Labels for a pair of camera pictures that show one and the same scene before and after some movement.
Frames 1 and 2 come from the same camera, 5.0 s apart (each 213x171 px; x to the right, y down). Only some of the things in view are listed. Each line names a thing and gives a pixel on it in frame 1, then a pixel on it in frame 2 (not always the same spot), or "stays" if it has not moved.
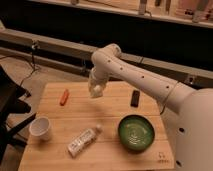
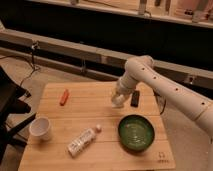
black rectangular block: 135,98 stays
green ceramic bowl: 136,132 stays
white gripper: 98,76 -> 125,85
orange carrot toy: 64,97 stays
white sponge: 96,92 -> 119,101
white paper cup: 40,126 stays
